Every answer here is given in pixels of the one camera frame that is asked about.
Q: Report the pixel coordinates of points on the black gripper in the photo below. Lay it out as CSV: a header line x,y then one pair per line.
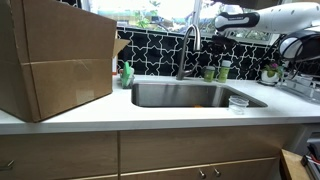
x,y
224,41

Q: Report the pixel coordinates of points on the green label pump soap bottle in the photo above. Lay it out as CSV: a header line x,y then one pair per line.
x,y
209,75

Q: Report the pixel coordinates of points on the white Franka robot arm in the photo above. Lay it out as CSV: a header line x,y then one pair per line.
x,y
283,16

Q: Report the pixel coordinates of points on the green cups behind sink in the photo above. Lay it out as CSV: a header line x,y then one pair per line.
x,y
224,73

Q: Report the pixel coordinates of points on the brushed steel kitchen faucet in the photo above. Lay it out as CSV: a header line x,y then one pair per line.
x,y
186,50

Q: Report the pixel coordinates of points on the potted plant in white pot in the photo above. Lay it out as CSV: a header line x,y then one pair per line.
x,y
270,75

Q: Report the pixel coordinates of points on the stainless steel sink basin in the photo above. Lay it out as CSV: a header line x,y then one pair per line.
x,y
186,95

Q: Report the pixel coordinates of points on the orange item in sink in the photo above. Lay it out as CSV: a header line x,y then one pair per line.
x,y
198,106

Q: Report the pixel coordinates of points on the kitchen window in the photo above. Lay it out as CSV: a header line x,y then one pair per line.
x,y
160,13

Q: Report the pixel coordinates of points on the metal dish rack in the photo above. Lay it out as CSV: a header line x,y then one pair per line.
x,y
300,86

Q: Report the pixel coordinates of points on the white and red scrubber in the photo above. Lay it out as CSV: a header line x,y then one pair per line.
x,y
131,71

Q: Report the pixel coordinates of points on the green sponge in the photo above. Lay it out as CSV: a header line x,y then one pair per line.
x,y
126,73

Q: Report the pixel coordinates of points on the sink sponge holder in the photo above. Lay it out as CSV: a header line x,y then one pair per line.
x,y
128,82

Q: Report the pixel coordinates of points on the round metal cabinet knob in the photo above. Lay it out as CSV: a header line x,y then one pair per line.
x,y
217,172
202,173

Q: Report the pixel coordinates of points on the wooden kitchen cabinet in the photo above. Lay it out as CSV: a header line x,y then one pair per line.
x,y
150,153

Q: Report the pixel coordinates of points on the wooden robot platform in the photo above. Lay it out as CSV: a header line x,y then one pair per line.
x,y
293,166

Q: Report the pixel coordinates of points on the brown cardboard box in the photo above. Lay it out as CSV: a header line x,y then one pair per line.
x,y
60,56

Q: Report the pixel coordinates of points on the aluminium base frame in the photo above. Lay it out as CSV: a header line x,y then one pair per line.
x,y
313,156

